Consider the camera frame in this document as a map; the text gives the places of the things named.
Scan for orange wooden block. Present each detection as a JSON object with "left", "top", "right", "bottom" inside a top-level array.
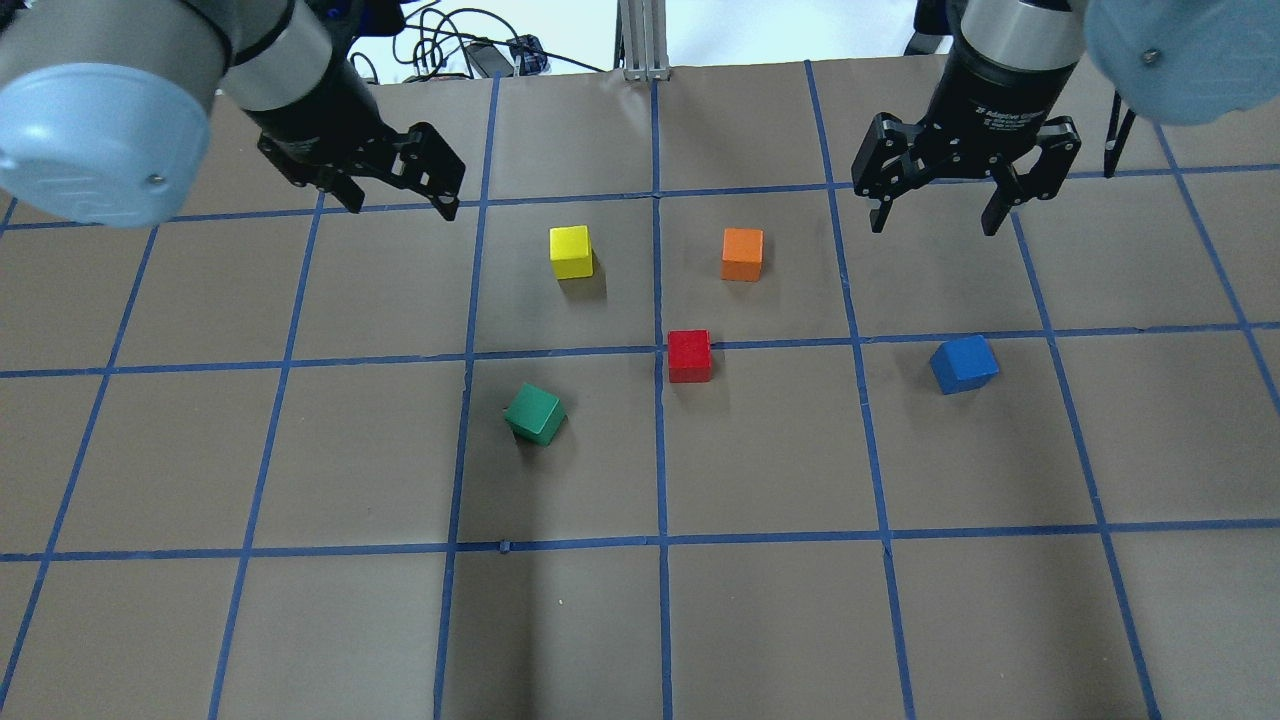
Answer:
[{"left": 719, "top": 227, "right": 765, "bottom": 282}]

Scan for brown paper table cover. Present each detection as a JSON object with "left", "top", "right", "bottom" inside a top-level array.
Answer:
[{"left": 3, "top": 58, "right": 1277, "bottom": 719}]

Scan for black power adapter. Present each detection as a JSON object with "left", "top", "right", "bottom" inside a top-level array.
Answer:
[{"left": 463, "top": 38, "right": 515, "bottom": 78}]

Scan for yellow wooden block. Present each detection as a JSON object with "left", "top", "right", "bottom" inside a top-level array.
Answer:
[{"left": 549, "top": 225, "right": 595, "bottom": 281}]

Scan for aluminium frame post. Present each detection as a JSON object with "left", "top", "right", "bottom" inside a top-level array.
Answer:
[{"left": 614, "top": 1, "right": 671, "bottom": 82}]

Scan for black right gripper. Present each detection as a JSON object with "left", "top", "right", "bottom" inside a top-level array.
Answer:
[{"left": 851, "top": 35, "right": 1082, "bottom": 236}]

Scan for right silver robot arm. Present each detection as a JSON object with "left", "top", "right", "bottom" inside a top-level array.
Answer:
[{"left": 851, "top": 1, "right": 1279, "bottom": 236}]

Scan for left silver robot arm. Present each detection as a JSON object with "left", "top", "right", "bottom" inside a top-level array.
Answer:
[{"left": 1, "top": 1, "right": 465, "bottom": 228}]

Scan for blue wooden block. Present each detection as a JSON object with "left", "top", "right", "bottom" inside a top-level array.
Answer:
[{"left": 929, "top": 334, "right": 1000, "bottom": 395}]

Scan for red wooden block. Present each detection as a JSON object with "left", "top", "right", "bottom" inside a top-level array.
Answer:
[{"left": 666, "top": 328, "right": 713, "bottom": 384}]

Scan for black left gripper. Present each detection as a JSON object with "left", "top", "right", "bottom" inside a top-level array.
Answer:
[{"left": 255, "top": 60, "right": 466, "bottom": 222}]

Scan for black tangled cables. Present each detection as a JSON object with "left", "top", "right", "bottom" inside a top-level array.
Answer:
[{"left": 349, "top": 0, "right": 611, "bottom": 81}]

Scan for green wooden block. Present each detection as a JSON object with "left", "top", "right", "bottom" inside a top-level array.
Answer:
[{"left": 503, "top": 383, "right": 567, "bottom": 447}]

